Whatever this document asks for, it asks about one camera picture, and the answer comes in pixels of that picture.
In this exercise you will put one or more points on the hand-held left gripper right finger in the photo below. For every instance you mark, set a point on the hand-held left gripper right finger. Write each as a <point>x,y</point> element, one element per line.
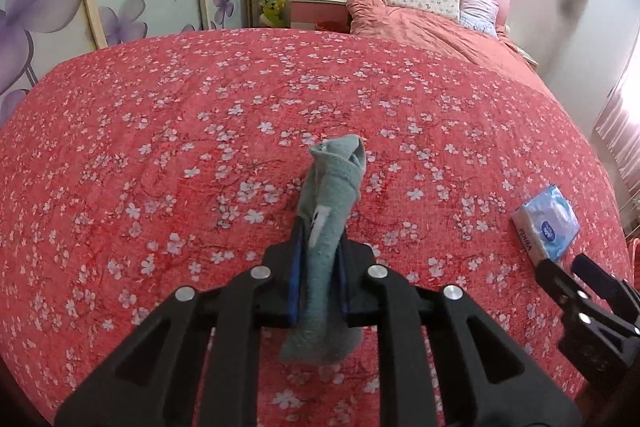
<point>343,279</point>

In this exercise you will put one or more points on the blue tissue packet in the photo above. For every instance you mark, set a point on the blue tissue packet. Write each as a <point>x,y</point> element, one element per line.
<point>547,222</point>

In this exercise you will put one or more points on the salmon duvet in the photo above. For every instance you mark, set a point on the salmon duvet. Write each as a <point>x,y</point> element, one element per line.
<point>450,52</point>

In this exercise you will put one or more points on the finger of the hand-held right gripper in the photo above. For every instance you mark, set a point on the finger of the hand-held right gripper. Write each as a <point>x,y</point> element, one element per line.
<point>600,279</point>
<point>552,274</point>

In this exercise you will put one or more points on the pink nightstand with mugs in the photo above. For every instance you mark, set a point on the pink nightstand with mugs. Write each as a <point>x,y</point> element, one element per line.
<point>317,9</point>

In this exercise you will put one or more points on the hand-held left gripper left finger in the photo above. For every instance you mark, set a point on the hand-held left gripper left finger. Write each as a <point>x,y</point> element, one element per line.
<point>296,274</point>

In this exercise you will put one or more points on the pink curtain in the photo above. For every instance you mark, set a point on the pink curtain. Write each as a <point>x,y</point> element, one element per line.
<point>620,132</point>

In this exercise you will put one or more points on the grey-green cloth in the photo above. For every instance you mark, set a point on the grey-green cloth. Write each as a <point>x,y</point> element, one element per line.
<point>325,197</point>

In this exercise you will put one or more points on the green yellow plush toy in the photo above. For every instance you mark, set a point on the green yellow plush toy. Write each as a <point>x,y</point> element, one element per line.
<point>274,4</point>

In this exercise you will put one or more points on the striped lilac pillow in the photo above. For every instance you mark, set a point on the striped lilac pillow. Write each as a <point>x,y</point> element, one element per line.
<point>477,9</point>

